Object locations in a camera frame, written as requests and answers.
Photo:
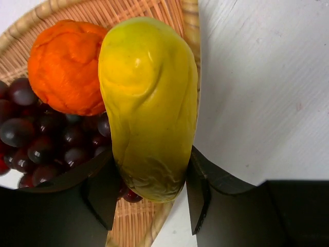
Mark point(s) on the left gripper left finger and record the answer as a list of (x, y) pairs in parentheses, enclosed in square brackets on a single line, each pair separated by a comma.
[(74, 209)]

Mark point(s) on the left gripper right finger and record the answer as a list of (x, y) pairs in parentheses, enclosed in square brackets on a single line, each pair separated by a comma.
[(226, 211)]

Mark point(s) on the woven wicker fruit bowl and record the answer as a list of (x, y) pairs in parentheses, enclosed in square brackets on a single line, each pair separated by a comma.
[(16, 45)]

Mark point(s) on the purple fake grape bunch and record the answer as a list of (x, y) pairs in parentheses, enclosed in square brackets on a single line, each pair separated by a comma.
[(41, 143)]

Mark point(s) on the yellow fake mango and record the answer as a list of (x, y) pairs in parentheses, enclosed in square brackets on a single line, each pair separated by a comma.
[(149, 85)]

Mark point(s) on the orange fake tangerine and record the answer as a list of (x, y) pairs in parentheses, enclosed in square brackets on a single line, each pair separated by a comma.
[(63, 67)]

